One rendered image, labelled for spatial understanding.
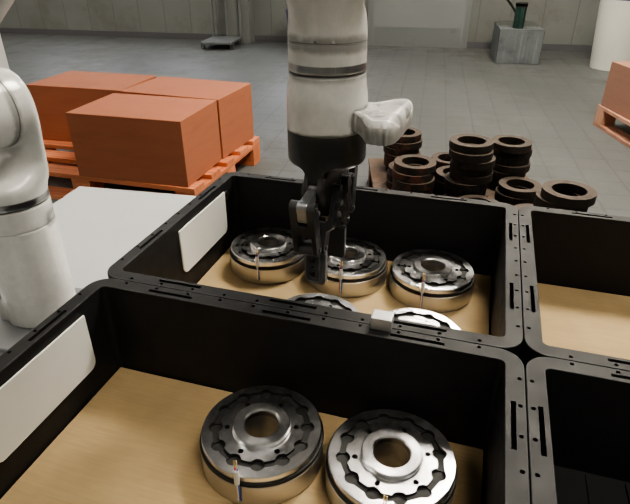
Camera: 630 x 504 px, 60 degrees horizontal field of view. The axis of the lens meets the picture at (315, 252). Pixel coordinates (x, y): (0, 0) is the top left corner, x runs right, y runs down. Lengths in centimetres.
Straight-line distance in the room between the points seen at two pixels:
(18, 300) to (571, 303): 71
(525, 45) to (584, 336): 647
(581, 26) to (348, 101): 779
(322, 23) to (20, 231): 47
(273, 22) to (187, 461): 798
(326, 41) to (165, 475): 38
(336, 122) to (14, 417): 36
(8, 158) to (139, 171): 214
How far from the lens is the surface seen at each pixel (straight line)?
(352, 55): 49
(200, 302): 51
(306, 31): 48
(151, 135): 280
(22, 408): 52
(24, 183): 76
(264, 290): 70
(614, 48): 702
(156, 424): 55
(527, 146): 280
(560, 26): 819
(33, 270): 80
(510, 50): 706
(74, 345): 55
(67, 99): 363
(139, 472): 51
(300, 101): 49
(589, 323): 72
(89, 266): 108
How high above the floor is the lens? 122
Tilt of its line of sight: 29 degrees down
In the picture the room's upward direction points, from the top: straight up
